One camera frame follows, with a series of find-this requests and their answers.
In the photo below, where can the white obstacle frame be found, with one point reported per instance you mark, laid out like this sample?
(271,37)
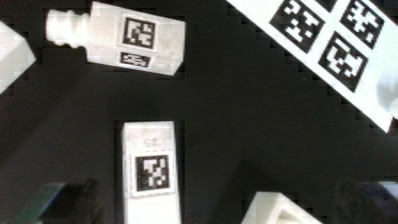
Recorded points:
(275,210)

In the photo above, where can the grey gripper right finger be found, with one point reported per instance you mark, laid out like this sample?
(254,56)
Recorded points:
(367,202)

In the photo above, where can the white table leg lying front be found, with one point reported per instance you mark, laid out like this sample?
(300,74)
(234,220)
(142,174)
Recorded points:
(133,39)

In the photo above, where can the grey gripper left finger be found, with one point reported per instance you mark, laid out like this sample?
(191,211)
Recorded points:
(65,205)

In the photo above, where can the white table leg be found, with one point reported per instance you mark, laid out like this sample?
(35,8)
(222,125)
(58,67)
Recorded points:
(150,173)
(133,39)

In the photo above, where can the white base tag plate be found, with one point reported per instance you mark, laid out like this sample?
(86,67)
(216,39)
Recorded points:
(342,39)

